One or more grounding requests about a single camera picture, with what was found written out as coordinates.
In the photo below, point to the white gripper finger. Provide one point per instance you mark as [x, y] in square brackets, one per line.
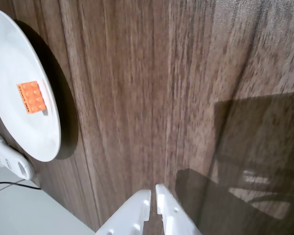
[171, 215]
[127, 215]

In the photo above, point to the white small fan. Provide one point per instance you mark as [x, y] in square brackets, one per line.
[9, 157]

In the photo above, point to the orange lego block with print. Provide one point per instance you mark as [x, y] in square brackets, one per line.
[32, 96]

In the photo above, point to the white round plate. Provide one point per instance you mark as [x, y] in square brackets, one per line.
[12, 56]

